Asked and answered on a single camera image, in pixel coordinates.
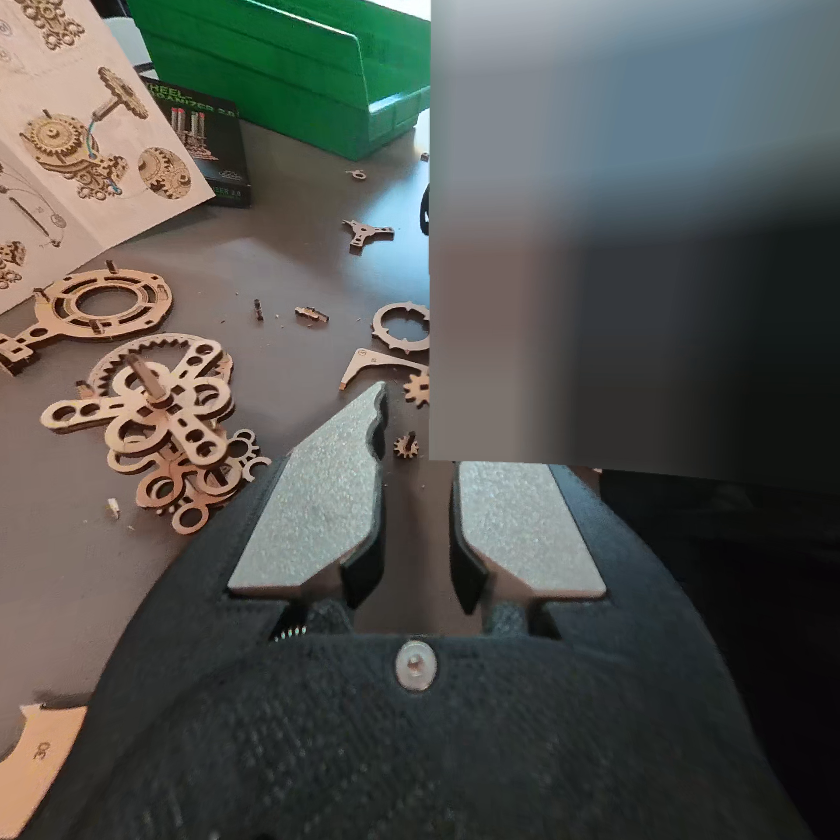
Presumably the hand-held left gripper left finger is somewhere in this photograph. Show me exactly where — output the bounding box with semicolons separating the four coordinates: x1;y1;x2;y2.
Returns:
226;381;389;611

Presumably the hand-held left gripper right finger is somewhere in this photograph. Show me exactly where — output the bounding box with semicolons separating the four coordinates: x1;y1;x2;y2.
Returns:
448;461;608;616

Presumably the wooden gear model assembly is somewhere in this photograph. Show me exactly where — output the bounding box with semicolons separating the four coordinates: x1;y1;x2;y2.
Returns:
39;333;272;534

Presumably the black model kit box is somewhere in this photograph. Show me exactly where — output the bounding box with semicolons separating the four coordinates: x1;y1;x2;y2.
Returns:
139;75;252;210

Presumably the three-armed wooden part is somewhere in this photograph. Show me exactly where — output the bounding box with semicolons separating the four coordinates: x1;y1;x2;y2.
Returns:
341;219;396;255

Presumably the wooden sheet with wheel cutout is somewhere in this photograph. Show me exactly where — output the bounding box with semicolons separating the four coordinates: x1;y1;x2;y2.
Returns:
0;704;89;836

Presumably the paper assembly instruction sheet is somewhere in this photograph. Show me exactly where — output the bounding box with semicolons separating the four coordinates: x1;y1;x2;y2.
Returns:
0;0;216;316

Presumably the green plastic bin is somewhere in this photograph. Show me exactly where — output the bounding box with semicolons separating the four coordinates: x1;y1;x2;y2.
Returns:
125;0;432;162

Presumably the curved wooden bracket part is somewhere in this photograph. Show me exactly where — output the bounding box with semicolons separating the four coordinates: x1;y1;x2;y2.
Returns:
339;348;431;393

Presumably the notched wooden ring part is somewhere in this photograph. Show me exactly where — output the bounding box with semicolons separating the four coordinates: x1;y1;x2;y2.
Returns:
371;301;431;356

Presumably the wooden ring frame with handle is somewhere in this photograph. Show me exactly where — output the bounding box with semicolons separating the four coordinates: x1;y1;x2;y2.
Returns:
0;260;175;377

